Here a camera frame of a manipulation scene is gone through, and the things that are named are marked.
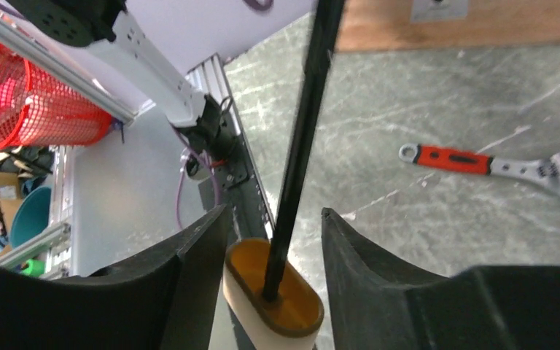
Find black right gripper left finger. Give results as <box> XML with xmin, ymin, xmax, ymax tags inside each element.
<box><xmin>0</xmin><ymin>205</ymin><xmax>228</xmax><ymax>349</ymax></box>

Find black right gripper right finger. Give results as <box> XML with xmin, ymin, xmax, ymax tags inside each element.
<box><xmin>321</xmin><ymin>208</ymin><xmax>560</xmax><ymax>349</ymax></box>

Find beige umbrella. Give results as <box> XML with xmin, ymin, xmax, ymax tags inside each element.
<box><xmin>222</xmin><ymin>1</ymin><xmax>345</xmax><ymax>349</ymax></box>

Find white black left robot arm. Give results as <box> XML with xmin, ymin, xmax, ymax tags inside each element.
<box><xmin>10</xmin><ymin>1</ymin><xmax>236</xmax><ymax>160</ymax></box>

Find teal round bin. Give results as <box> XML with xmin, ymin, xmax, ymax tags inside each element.
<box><xmin>9</xmin><ymin>186</ymin><xmax>52</xmax><ymax>248</ymax></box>

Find red mesh basket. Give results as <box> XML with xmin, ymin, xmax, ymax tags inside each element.
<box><xmin>0</xmin><ymin>43</ymin><xmax>112</xmax><ymax>150</ymax></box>

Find wooden board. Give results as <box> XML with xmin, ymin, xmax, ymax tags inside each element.
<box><xmin>336</xmin><ymin>1</ymin><xmax>560</xmax><ymax>53</ymax></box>

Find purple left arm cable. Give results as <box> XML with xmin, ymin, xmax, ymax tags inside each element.
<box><xmin>174</xmin><ymin>130</ymin><xmax>223</xmax><ymax>233</ymax></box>

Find red handled adjustable wrench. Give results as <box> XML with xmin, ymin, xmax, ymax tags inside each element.
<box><xmin>398</xmin><ymin>143</ymin><xmax>560</xmax><ymax>197</ymax></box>

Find aluminium frame rails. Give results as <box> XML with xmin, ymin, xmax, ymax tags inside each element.
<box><xmin>0</xmin><ymin>1</ymin><xmax>273</xmax><ymax>275</ymax></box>

